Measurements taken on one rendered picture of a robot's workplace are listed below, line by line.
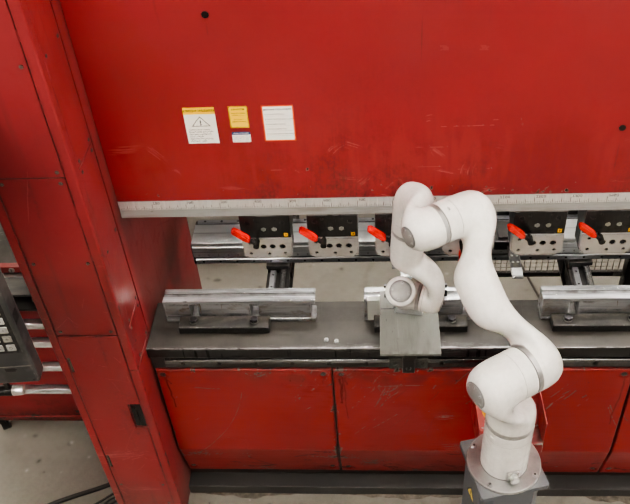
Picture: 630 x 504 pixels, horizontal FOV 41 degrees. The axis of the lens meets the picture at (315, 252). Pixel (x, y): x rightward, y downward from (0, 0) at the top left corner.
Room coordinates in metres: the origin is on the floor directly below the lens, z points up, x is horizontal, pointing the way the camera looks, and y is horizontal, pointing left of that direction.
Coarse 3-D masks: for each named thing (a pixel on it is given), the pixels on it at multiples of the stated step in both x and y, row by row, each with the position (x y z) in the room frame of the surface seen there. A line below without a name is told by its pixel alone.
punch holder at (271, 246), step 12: (240, 216) 1.91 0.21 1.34; (252, 216) 1.90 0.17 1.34; (264, 216) 1.90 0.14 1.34; (276, 216) 1.89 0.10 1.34; (288, 216) 1.89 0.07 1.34; (240, 228) 1.91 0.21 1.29; (252, 228) 1.90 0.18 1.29; (264, 228) 1.90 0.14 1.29; (276, 228) 1.90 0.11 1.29; (288, 228) 1.89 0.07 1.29; (264, 240) 1.89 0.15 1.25; (276, 240) 1.89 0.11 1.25; (288, 240) 1.89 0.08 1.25; (252, 252) 1.90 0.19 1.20; (264, 252) 1.90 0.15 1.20; (276, 252) 1.89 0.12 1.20; (288, 252) 1.89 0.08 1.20
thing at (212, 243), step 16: (208, 224) 2.31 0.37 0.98; (224, 224) 2.30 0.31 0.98; (304, 224) 2.26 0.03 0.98; (368, 224) 2.23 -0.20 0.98; (576, 224) 2.13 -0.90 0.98; (192, 240) 2.23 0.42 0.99; (208, 240) 2.22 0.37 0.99; (224, 240) 2.21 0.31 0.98; (240, 240) 2.20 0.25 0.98; (304, 240) 2.17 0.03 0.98; (368, 240) 2.15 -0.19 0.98; (208, 256) 2.20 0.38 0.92; (224, 256) 2.20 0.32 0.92; (240, 256) 2.19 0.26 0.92; (304, 256) 2.17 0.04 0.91; (368, 256) 2.15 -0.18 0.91; (384, 256) 2.14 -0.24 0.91; (432, 256) 2.12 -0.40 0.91; (448, 256) 2.11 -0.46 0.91; (496, 256) 2.09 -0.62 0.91; (528, 256) 2.08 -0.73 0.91; (544, 256) 2.07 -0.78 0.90; (560, 256) 2.07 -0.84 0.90; (576, 256) 2.06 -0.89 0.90; (592, 256) 2.06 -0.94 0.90; (608, 256) 2.05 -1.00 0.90; (624, 256) 2.05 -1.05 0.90
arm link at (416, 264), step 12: (396, 240) 1.60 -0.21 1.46; (396, 252) 1.61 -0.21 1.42; (408, 252) 1.59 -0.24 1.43; (420, 252) 1.60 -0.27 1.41; (396, 264) 1.61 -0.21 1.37; (408, 264) 1.59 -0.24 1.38; (420, 264) 1.61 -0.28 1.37; (432, 264) 1.63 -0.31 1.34; (420, 276) 1.59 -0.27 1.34; (432, 276) 1.60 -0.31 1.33; (432, 288) 1.58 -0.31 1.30; (444, 288) 1.61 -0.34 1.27; (420, 300) 1.60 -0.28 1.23; (432, 300) 1.58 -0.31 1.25; (432, 312) 1.59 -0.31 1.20
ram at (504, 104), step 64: (64, 0) 1.94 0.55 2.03; (128, 0) 1.93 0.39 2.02; (192, 0) 1.91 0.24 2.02; (256, 0) 1.89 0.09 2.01; (320, 0) 1.88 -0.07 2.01; (384, 0) 1.86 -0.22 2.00; (448, 0) 1.84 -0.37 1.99; (512, 0) 1.83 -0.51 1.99; (576, 0) 1.81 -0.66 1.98; (128, 64) 1.93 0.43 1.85; (192, 64) 1.91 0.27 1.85; (256, 64) 1.89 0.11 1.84; (320, 64) 1.88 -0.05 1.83; (384, 64) 1.86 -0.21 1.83; (448, 64) 1.84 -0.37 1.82; (512, 64) 1.83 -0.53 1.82; (576, 64) 1.81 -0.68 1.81; (128, 128) 1.94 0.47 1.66; (256, 128) 1.90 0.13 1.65; (320, 128) 1.88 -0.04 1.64; (384, 128) 1.86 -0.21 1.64; (448, 128) 1.84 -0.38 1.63; (512, 128) 1.82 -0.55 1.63; (576, 128) 1.81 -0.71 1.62; (128, 192) 1.94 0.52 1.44; (192, 192) 1.92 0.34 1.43; (256, 192) 1.90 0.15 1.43; (320, 192) 1.88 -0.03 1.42; (384, 192) 1.86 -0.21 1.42; (448, 192) 1.84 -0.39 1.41; (512, 192) 1.82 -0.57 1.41; (576, 192) 1.80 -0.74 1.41
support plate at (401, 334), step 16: (384, 304) 1.82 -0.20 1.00; (384, 320) 1.76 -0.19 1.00; (400, 320) 1.75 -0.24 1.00; (416, 320) 1.74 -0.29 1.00; (432, 320) 1.74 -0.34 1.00; (384, 336) 1.69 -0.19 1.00; (400, 336) 1.68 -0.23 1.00; (416, 336) 1.68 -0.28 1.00; (432, 336) 1.67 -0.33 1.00; (384, 352) 1.63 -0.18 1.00; (400, 352) 1.62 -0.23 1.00; (416, 352) 1.62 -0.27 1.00; (432, 352) 1.61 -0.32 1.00
